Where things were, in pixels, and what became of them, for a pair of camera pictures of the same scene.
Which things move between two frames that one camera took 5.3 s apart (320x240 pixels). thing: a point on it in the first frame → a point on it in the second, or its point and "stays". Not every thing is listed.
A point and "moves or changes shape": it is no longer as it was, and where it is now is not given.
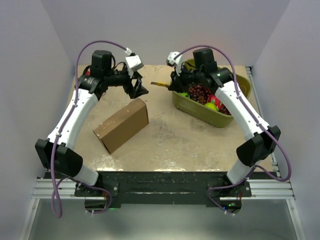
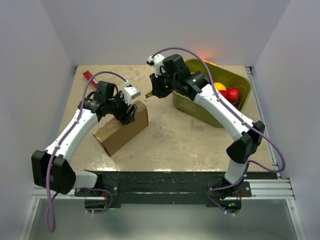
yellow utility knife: (167, 84) moves or changes shape
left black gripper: (136, 90) → (122, 117)
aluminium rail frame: (276, 188) stays
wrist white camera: (134, 62) → (129, 93)
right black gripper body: (187, 77) → (164, 84)
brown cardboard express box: (124, 126) stays
